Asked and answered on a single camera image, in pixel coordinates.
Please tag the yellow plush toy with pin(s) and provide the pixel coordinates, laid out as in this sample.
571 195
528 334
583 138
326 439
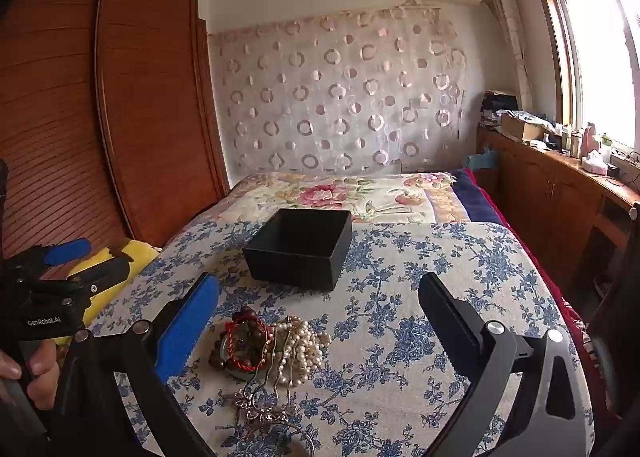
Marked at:
142 252

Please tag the low wooden cabinet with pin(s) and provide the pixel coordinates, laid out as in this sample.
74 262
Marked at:
545 187

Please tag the window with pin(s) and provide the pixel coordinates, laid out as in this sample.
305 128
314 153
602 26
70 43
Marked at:
595 37

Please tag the wooden wardrobe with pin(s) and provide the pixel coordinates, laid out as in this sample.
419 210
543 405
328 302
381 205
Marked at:
125 112

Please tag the person's left hand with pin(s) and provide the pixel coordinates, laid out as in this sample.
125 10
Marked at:
44 361

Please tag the white wrapped pipe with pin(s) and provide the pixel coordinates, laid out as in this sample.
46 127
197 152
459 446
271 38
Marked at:
510 32

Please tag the pink bottle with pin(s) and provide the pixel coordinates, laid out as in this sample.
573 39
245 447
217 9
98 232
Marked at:
590 139

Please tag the white tissue box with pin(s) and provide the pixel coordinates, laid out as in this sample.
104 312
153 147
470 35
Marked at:
594 164

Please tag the black square box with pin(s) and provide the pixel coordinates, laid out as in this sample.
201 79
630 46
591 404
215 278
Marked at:
295 264

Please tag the pile of dark clothes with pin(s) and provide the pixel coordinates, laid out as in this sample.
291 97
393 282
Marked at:
497 104

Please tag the circle patterned sheer curtain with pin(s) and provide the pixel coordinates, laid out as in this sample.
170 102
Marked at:
340 97

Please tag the metal floral hairpin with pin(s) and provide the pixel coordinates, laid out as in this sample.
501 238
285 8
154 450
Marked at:
257 407

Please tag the pink floral bedspread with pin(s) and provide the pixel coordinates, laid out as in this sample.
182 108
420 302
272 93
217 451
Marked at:
310 197

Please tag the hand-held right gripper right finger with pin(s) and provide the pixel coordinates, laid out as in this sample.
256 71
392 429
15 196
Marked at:
447 312

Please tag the cardboard box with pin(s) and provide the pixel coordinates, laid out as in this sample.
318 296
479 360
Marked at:
520 128

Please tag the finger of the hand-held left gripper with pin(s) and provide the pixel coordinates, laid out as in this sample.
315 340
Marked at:
105 273
65 252

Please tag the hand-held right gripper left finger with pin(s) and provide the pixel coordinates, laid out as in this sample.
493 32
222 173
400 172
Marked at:
185 327

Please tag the light blue tissue pack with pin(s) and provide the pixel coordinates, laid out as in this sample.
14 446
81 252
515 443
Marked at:
484 159

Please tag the blue floral cloth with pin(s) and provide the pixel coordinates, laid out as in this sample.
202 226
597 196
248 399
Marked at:
380 337

